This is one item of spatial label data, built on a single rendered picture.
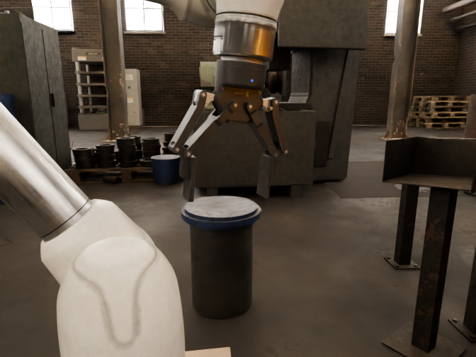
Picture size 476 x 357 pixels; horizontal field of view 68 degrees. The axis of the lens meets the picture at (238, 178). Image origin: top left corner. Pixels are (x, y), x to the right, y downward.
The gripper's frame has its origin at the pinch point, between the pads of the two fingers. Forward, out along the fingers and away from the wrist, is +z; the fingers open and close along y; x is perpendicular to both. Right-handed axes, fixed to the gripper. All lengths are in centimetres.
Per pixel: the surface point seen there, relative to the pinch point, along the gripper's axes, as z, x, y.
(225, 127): 16, -210, -101
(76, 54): -49, -971, -37
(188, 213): 32, -70, -21
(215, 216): 30, -61, -28
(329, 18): -81, -206, -185
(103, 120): 106, -937, -101
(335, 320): 68, -37, -73
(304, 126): 9, -188, -162
